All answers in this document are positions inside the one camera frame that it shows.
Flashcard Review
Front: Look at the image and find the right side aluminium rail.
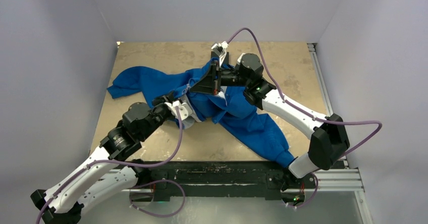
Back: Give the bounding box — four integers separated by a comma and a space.
307, 43, 333, 115

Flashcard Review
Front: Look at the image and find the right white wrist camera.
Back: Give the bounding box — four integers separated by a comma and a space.
211, 41, 229, 66

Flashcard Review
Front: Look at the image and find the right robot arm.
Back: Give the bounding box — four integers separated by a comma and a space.
190, 53, 350, 187

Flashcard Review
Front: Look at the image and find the black flat block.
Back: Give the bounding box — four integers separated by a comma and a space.
210, 51, 230, 68

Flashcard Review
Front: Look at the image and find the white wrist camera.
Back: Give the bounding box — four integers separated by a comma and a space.
174, 102, 193, 120
211, 41, 229, 66

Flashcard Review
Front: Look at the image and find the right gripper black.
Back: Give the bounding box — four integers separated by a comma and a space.
190, 61, 250, 95

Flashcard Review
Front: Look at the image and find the white small box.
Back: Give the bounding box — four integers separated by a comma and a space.
237, 53, 245, 64

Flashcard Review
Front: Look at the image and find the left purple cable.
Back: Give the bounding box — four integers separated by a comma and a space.
34, 106, 187, 224

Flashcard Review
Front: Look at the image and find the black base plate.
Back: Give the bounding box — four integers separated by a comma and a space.
135, 161, 315, 202

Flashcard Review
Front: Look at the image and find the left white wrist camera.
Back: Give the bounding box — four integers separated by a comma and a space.
174, 102, 193, 120

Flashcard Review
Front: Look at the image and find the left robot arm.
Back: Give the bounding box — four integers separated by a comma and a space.
30, 93, 192, 223

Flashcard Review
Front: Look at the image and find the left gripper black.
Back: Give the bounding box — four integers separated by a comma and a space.
139, 89, 175, 140

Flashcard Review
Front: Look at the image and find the aluminium frame rail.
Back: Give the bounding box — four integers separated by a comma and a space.
60, 168, 374, 224

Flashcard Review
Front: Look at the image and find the blue zip jacket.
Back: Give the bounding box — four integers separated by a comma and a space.
107, 63, 294, 167

